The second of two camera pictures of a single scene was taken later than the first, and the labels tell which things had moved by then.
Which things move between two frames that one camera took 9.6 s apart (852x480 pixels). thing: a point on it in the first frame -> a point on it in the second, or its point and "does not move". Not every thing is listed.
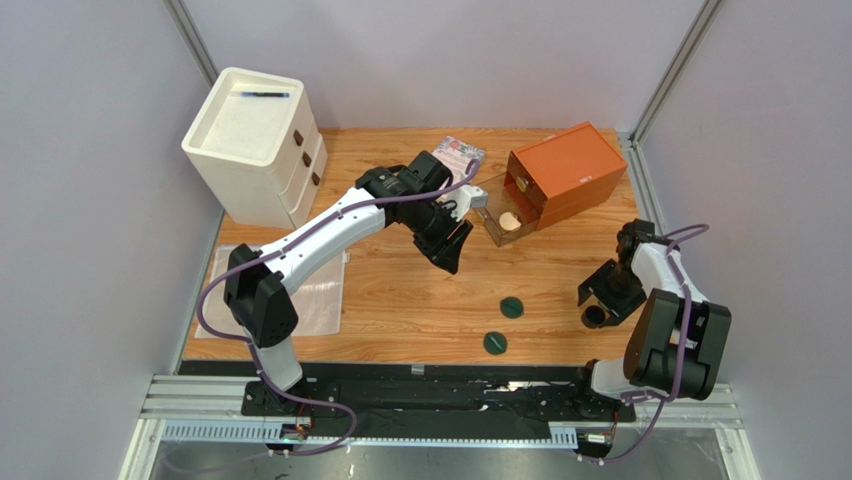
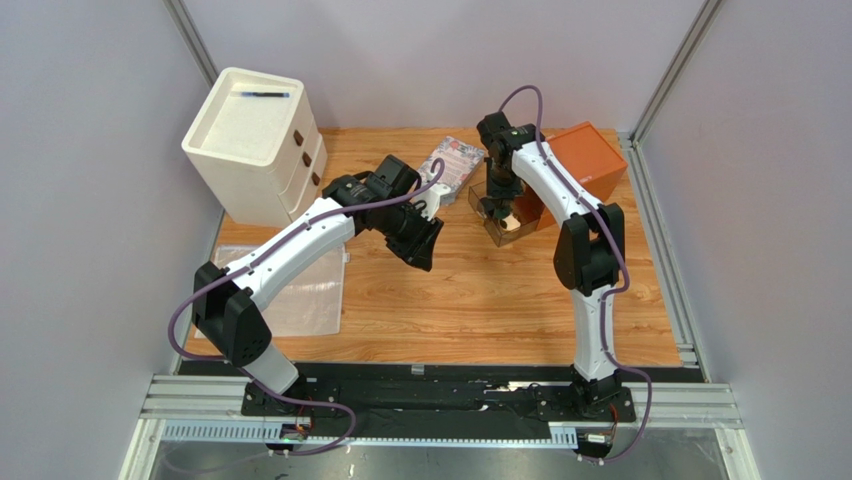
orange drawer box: [565, 170] does not move
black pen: [265, 94] does not move
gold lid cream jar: [510, 221] does not move
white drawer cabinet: [264, 154] does not move
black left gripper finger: [449, 259] -> [423, 252]
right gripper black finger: [614, 315] -> [507, 202]
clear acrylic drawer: [513, 210] does not move
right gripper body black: [609, 297] -> [500, 202]
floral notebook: [455, 155] does not move
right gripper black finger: [591, 284] -> [490, 204]
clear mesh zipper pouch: [318, 298] does not move
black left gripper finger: [431, 242] -> [405, 243]
